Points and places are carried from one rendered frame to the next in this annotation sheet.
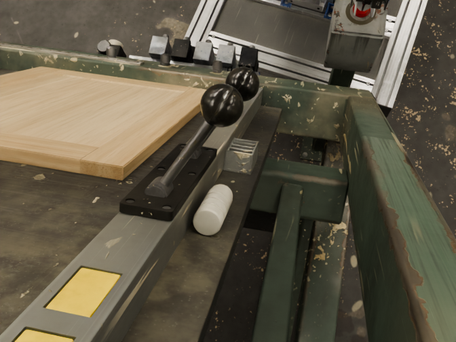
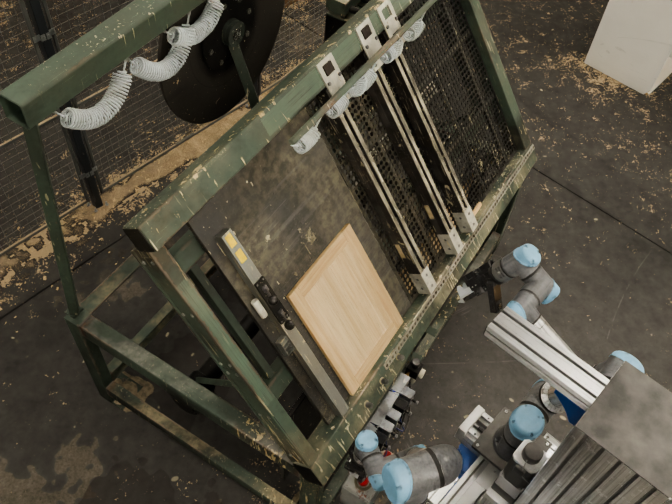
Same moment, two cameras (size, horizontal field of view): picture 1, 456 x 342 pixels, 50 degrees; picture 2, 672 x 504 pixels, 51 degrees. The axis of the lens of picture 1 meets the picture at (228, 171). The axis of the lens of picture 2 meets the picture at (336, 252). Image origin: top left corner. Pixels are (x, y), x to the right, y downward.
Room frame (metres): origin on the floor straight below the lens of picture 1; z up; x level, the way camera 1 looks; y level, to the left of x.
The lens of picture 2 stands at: (0.39, -1.36, 3.59)
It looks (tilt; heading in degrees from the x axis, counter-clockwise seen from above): 53 degrees down; 91
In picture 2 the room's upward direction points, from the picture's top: 5 degrees clockwise
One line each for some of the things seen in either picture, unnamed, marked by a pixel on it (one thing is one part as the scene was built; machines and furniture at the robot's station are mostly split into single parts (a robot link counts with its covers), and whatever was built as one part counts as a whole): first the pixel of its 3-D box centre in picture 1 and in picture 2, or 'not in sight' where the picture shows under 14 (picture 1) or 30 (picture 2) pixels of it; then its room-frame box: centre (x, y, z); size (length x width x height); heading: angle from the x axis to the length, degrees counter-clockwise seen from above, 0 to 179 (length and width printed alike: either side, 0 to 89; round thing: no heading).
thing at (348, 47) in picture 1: (354, 33); (361, 489); (0.56, -0.40, 0.84); 0.12 x 0.12 x 0.18; 63
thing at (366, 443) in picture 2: not in sight; (366, 445); (0.54, -0.39, 1.26); 0.09 x 0.08 x 0.11; 116
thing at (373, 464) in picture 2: not in sight; (382, 470); (0.60, -0.47, 1.26); 0.11 x 0.11 x 0.08; 26
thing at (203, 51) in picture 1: (185, 64); (396, 409); (0.70, 0.02, 0.69); 0.50 x 0.14 x 0.24; 63
